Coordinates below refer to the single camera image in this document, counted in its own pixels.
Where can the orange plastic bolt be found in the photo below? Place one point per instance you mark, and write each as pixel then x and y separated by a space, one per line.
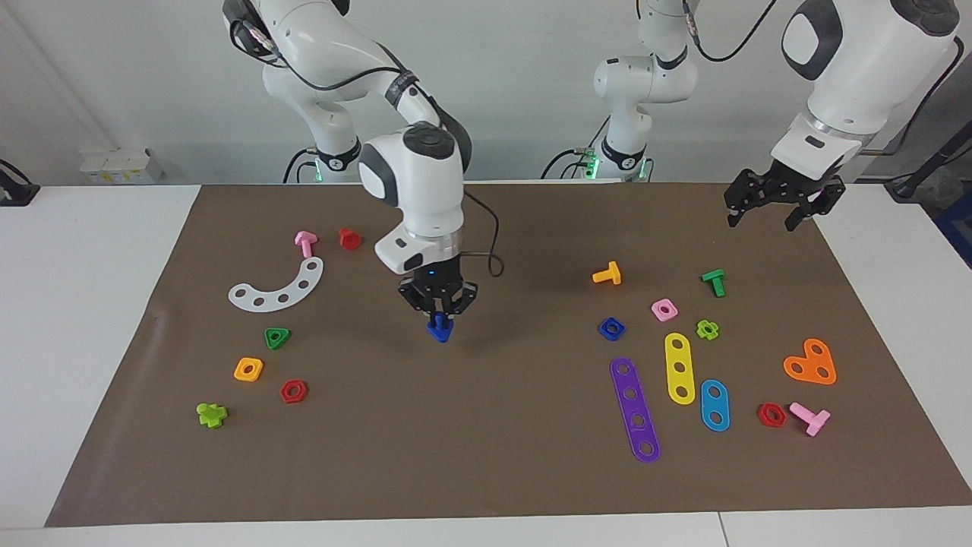
pixel 611 273

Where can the black stand with pole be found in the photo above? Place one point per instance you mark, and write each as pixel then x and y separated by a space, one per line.
pixel 907 186

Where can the red hexagon plastic nut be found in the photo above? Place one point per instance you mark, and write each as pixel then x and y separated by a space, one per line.
pixel 285 392
pixel 762 415

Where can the blue square plastic nut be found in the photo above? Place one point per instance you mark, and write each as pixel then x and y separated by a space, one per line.
pixel 604 331

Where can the white box with yellow marks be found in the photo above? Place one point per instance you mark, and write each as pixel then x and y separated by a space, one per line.
pixel 121 167

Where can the blue plastic screw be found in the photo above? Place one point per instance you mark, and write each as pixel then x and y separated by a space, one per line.
pixel 440 332

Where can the blue crate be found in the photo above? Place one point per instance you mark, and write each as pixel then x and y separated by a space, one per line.
pixel 958 228

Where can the orange heart-shaped plate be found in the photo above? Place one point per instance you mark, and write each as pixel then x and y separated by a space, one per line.
pixel 811 365

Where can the blue two-hole strip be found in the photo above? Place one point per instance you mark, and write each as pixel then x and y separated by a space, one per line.
pixel 714 405

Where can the red plastic bolt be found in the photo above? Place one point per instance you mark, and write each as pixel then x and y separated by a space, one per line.
pixel 349 239

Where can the orange square plastic nut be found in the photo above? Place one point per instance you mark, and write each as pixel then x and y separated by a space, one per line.
pixel 239 372

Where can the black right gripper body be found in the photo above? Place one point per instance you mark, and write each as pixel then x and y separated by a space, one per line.
pixel 439 281

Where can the white curved perforated strip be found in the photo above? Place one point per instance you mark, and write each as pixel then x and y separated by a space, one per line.
pixel 293 292

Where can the lime green cross bolt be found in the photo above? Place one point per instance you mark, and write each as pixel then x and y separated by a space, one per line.
pixel 212 415

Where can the green triangle plastic nut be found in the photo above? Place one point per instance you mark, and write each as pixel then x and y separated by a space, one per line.
pixel 282 335

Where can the pink plastic bolt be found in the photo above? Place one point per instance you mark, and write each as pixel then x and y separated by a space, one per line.
pixel 305 243
pixel 810 418

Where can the purple four-hole strip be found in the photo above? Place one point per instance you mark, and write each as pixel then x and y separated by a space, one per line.
pixel 627 382

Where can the pink square plastic nut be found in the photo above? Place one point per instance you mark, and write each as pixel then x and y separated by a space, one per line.
pixel 656 310

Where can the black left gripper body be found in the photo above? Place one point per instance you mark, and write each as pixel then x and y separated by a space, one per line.
pixel 797 186

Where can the green plastic bolt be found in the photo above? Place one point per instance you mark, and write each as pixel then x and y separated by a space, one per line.
pixel 714 282

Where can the lime green flower nut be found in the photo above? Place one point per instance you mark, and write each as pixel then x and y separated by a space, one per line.
pixel 702 331

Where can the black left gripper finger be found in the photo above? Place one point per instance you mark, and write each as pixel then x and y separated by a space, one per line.
pixel 824 201
pixel 744 194

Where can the black table clamp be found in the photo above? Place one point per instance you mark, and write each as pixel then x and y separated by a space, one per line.
pixel 15 190

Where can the brown table mat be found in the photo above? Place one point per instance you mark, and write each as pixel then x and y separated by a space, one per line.
pixel 456 425

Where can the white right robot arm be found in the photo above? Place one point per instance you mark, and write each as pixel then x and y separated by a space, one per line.
pixel 414 182

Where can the yellow three-hole strip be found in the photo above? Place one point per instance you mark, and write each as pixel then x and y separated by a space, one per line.
pixel 678 357

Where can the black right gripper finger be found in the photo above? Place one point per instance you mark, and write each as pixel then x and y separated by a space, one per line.
pixel 418 298
pixel 463 296

